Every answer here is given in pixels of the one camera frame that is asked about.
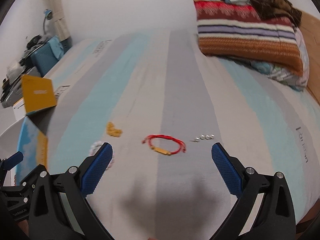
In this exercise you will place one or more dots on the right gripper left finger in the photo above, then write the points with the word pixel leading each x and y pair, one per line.
pixel 59 208

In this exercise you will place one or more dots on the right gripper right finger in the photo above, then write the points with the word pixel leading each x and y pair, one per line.
pixel 275 218

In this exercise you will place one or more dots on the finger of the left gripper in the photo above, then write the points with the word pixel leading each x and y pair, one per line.
pixel 12 161

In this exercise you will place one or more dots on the yellow blue cardboard box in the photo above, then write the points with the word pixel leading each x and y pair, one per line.
pixel 38 99

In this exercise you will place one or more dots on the floral pillow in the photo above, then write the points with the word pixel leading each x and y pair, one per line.
pixel 278 73

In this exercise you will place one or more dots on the blue desk lamp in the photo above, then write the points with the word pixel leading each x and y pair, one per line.
pixel 48 16

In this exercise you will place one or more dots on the striped bed sheet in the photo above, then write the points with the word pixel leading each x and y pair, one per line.
pixel 162 104

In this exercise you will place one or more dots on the beige curtain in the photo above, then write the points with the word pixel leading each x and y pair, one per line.
pixel 59 21

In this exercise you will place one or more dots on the striped colourful pillow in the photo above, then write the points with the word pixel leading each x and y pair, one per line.
pixel 237 30

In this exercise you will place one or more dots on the wooden bed headboard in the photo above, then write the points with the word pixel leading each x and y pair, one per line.
pixel 310 28

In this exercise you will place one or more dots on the brown blanket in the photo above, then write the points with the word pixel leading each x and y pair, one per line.
pixel 268 9

